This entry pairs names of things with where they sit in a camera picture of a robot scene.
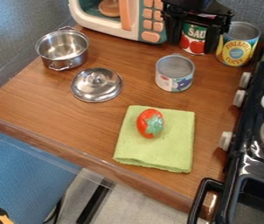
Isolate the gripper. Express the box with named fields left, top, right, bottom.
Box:
left=161, top=0, right=236, bottom=55

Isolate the red toy tomato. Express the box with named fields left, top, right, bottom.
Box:
left=135, top=108, right=166, bottom=139

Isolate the red and white can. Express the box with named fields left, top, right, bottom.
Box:
left=177, top=20, right=210, bottom=57

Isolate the blue and white can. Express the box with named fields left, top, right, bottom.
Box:
left=154, top=52, right=197, bottom=94

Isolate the yellow can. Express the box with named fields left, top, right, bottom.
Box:
left=214, top=20, right=262, bottom=67

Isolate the toy microwave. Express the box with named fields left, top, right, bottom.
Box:
left=66, top=0, right=169, bottom=46

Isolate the silver lid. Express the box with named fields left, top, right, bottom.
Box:
left=70, top=67, right=124, bottom=103

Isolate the green cloth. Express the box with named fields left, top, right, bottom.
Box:
left=112, top=105, right=197, bottom=174

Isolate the silver pot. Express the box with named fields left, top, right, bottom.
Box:
left=33, top=25, right=92, bottom=72

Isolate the toy stove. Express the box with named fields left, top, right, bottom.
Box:
left=186, top=29, right=264, bottom=224

